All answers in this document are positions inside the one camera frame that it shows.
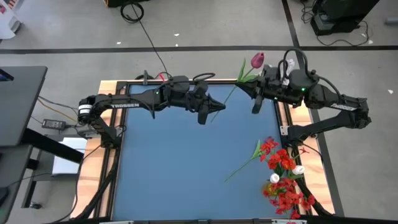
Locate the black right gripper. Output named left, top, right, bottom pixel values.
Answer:
left=236, top=64, right=290, bottom=114

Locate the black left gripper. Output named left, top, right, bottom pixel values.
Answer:
left=186, top=82, right=226, bottom=125

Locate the magenta tulip green stem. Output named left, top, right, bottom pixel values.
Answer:
left=210, top=52, right=266, bottom=123

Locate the blue table mat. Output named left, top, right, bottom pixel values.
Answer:
left=112, top=83, right=282, bottom=221

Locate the black equipment case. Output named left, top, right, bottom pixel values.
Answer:
left=310, top=0, right=381, bottom=37

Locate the white box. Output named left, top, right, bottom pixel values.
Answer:
left=51, top=136, right=88, bottom=175

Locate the black power adapter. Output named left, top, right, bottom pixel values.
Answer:
left=41, top=118, right=67, bottom=131

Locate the black desk support beam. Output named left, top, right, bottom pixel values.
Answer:
left=21, top=127, right=85, bottom=165

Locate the grey desk top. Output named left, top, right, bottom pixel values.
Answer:
left=0, top=65, right=49, bottom=147

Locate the dark grey table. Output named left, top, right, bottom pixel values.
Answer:
left=0, top=144, right=34, bottom=224

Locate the white cabinet corner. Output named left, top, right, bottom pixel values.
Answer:
left=0, top=0, right=23, bottom=40

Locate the black table frame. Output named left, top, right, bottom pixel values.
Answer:
left=93, top=79, right=315, bottom=224

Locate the coiled black cable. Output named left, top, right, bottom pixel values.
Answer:
left=119, top=1, right=171, bottom=79

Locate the black cable conduit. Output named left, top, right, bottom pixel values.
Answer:
left=294, top=177, right=332, bottom=217
left=74, top=146, right=122, bottom=220

